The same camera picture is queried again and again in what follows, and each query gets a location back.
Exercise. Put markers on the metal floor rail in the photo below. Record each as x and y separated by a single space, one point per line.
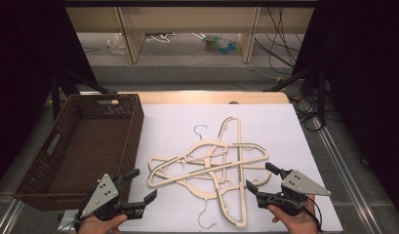
346 172
7 217

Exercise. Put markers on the light wooden shelf unit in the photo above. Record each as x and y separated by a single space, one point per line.
132 39

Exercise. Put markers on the person's right hand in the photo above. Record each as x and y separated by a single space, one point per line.
294 224

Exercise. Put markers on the white table mat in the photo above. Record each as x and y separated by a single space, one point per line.
174 123

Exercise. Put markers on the brown woven basket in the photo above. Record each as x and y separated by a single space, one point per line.
86 152

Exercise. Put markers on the person's left hand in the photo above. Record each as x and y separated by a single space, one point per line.
101 226

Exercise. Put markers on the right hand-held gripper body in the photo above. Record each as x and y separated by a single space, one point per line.
299 187

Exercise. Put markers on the clear plastic bag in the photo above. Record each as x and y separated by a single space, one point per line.
116 44

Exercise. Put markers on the black metal stand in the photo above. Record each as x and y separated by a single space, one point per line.
321 97
56 94

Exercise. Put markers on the dark curtain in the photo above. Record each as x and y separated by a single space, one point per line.
366 81
21 81

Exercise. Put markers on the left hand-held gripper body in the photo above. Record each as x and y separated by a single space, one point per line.
104 191

